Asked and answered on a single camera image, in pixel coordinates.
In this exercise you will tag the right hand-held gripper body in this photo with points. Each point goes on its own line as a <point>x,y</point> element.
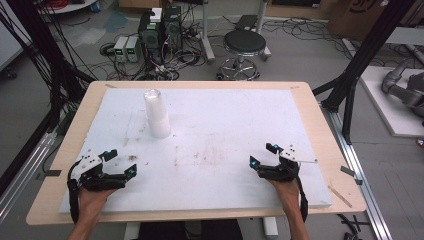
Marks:
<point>286,166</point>

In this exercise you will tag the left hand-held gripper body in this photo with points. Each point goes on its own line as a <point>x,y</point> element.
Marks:
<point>91,178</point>

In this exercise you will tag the stack of clear plastic cups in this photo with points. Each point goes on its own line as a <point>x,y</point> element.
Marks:
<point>157,115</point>

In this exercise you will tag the person's left hand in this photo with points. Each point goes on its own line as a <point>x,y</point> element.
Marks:
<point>91,200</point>

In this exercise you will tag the person's right hand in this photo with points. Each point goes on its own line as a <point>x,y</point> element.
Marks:
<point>287,193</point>

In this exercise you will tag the grey tape piece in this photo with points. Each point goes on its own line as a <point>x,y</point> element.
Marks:
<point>347,171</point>
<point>53,173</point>

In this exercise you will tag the wooden table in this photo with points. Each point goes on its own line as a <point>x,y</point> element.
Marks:
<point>310,113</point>

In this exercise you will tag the white foam mat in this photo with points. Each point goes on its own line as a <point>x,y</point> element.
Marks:
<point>206,126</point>

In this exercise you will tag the thin wooden stick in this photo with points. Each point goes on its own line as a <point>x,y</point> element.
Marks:
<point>340,196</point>

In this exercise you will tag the white table leg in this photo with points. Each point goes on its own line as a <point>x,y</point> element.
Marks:
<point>132,231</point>
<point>270,227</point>

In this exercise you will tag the person's dark trousers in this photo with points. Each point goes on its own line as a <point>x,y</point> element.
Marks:
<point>190,230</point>

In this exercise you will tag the grey bench power supply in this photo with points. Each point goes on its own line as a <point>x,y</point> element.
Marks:
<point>132,49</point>
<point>120,48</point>

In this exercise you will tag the black round stool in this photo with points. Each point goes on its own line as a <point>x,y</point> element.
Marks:
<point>244,43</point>

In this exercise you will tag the white floor board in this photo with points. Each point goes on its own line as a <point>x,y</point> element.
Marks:
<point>383,106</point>

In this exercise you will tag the black computer tower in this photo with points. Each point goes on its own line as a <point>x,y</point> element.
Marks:
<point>151,38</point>
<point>173,30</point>

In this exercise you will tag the grey desk leg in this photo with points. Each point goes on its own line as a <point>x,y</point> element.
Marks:
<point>207,36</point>
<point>262,20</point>

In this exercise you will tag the black flat device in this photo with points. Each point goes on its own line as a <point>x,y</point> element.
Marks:
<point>246,22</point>

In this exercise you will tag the small white box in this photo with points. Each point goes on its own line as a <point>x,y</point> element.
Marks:
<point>156,15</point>

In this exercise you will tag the cardboard box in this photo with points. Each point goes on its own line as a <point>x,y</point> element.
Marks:
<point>353,16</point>

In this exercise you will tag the white round table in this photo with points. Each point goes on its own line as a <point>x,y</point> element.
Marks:
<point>70,6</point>

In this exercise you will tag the aluminium floor rail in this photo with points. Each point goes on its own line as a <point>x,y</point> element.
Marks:
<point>23,173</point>
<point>360,173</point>

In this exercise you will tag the black metal frame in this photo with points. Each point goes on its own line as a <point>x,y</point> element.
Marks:
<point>363,56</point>
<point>50,60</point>

